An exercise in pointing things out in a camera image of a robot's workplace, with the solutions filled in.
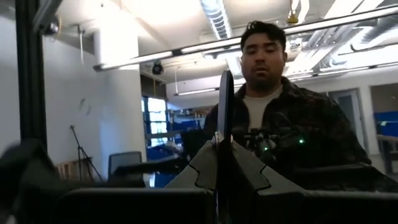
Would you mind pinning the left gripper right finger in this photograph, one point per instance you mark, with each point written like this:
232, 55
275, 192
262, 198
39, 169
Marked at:
248, 174

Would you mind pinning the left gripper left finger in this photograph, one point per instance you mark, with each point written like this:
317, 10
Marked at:
202, 174

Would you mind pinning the grey office chair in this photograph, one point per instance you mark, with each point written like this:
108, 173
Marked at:
124, 163

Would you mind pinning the person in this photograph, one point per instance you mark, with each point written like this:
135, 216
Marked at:
264, 62

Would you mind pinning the grey door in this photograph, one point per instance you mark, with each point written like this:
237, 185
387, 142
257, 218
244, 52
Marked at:
349, 118

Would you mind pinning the black tripod stand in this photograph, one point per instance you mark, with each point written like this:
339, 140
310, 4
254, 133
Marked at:
81, 152

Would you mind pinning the long ceiling tube light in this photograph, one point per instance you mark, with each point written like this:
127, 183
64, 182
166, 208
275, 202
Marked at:
217, 45

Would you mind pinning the black ceiling camera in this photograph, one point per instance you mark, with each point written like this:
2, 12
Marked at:
157, 68

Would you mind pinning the silver round ceiling duct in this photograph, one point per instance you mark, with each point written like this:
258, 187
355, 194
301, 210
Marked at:
217, 18

